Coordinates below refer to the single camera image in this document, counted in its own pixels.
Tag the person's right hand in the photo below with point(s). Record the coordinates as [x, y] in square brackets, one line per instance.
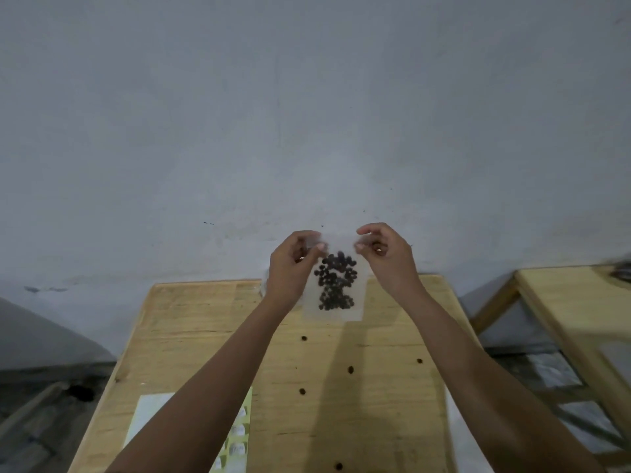
[394, 265]

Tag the person's left hand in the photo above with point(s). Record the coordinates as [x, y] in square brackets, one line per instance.
[288, 275]

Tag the coffee beans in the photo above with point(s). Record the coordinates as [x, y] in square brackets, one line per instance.
[335, 280]

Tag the small translucent plastic bag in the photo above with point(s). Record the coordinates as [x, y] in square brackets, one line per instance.
[335, 315]

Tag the stack of clear pouches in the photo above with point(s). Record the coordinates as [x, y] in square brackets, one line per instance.
[456, 438]

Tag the person's right forearm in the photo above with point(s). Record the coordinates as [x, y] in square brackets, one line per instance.
[483, 389]

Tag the person's left forearm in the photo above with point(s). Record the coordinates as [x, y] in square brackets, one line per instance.
[207, 399]

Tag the light wooden side table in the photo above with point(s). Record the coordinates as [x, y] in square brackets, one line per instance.
[567, 300]

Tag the pale yellow label sheet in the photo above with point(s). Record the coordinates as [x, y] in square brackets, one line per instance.
[148, 413]

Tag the wooden stick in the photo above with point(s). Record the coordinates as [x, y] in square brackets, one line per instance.
[29, 411]

